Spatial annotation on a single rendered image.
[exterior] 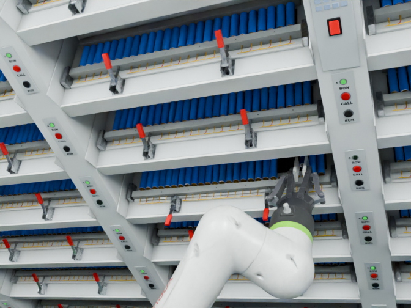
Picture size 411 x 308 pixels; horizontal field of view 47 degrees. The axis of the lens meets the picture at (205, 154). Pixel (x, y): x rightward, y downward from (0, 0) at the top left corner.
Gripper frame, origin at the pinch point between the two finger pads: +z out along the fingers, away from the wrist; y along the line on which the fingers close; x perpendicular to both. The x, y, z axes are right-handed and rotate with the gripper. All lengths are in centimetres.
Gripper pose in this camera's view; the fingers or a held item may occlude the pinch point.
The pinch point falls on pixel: (301, 168)
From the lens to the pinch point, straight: 120.2
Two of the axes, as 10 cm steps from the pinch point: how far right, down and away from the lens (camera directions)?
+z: 2.5, -5.2, 8.2
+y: -9.3, 1.0, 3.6
